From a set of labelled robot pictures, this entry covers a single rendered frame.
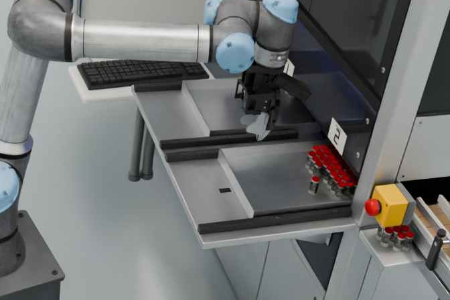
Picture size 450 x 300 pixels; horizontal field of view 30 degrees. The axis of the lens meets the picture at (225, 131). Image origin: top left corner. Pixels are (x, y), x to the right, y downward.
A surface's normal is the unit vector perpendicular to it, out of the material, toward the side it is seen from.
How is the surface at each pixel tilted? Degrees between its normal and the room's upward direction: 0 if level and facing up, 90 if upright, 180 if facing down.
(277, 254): 90
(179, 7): 90
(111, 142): 0
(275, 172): 0
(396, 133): 90
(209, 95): 0
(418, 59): 90
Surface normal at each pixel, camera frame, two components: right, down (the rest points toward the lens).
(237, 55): 0.05, 0.57
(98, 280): 0.14, -0.82
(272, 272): -0.94, 0.07
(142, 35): 0.09, -0.15
